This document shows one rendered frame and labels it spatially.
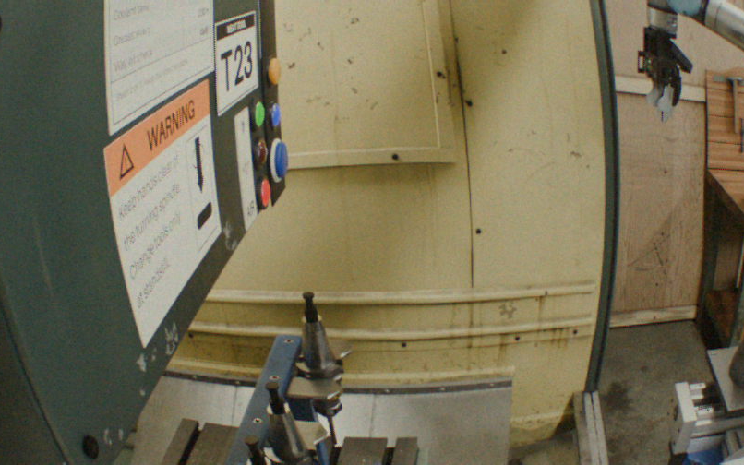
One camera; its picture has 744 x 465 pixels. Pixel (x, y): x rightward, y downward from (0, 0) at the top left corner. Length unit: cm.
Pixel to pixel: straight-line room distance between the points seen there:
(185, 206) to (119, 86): 12
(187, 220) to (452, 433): 114
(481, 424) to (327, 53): 81
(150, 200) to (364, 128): 99
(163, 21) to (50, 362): 21
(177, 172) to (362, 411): 119
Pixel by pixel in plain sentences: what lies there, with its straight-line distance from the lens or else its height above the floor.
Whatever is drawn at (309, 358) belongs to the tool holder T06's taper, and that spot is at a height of 124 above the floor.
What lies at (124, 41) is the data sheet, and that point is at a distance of 33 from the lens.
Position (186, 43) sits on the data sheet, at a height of 171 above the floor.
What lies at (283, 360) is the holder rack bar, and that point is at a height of 123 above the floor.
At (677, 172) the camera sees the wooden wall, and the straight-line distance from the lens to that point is 322.
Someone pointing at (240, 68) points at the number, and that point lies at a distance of 52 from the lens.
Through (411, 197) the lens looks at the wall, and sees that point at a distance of 137.
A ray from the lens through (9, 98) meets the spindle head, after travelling 24.
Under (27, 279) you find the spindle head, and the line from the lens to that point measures 25.
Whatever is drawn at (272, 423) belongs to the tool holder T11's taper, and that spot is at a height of 128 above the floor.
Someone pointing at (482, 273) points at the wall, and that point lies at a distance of 142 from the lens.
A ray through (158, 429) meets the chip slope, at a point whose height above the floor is 78.
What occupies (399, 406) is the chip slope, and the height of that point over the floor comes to 84.
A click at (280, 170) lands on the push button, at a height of 157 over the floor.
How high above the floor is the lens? 174
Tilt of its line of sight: 22 degrees down
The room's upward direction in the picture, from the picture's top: 5 degrees counter-clockwise
